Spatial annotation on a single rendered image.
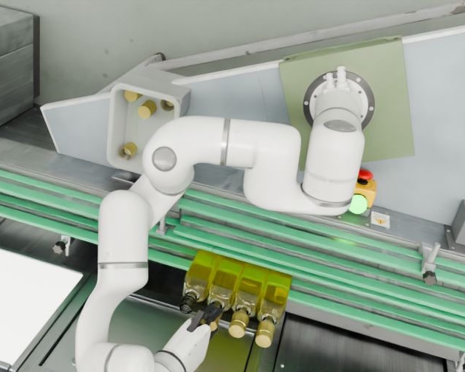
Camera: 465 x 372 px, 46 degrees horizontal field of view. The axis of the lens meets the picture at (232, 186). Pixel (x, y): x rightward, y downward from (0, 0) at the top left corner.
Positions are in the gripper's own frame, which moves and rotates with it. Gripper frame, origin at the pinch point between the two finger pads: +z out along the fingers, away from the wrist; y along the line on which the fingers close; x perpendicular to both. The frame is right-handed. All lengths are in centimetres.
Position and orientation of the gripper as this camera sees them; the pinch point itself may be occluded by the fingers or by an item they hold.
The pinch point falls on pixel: (209, 322)
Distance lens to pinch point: 117.7
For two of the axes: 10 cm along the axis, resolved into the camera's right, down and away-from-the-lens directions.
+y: 1.8, -8.5, -4.9
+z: 4.7, -3.6, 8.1
